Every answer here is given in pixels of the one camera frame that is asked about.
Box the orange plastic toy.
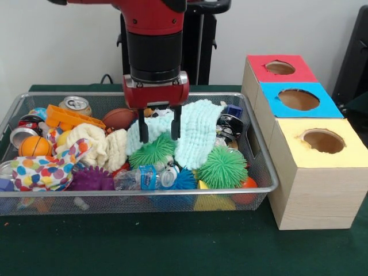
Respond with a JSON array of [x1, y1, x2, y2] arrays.
[[45, 104, 106, 130]]

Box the small brown football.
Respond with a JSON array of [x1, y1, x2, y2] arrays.
[[102, 108, 140, 131]]

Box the purple spiky ball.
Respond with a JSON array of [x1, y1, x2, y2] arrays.
[[69, 166, 116, 191]]

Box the dark green tablecloth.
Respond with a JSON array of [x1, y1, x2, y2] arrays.
[[0, 85, 368, 276]]

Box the side table with green cloth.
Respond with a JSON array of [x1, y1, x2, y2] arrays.
[[344, 92, 368, 119]]

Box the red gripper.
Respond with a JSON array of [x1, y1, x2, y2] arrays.
[[122, 71, 190, 144]]

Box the silver soda can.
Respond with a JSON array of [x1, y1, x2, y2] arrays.
[[59, 95, 92, 116]]

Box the polka dot cloth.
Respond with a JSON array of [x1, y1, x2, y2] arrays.
[[10, 138, 93, 192]]

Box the green spiky ball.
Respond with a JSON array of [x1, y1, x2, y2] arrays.
[[197, 145, 249, 189], [128, 133, 177, 169]]

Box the mint green cloth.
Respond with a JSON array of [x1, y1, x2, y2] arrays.
[[125, 99, 228, 170]]

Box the cream cloth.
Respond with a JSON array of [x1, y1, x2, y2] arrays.
[[56, 122, 128, 172]]

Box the black upright panel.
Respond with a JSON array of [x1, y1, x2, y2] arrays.
[[333, 6, 368, 107]]

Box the small orange basketball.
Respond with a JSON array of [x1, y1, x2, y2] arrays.
[[18, 136, 52, 158]]

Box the wooden box with three holes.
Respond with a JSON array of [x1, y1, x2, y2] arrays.
[[241, 55, 368, 231]]

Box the clear plastic water bottle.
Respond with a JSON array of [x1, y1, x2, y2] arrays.
[[113, 164, 176, 191]]

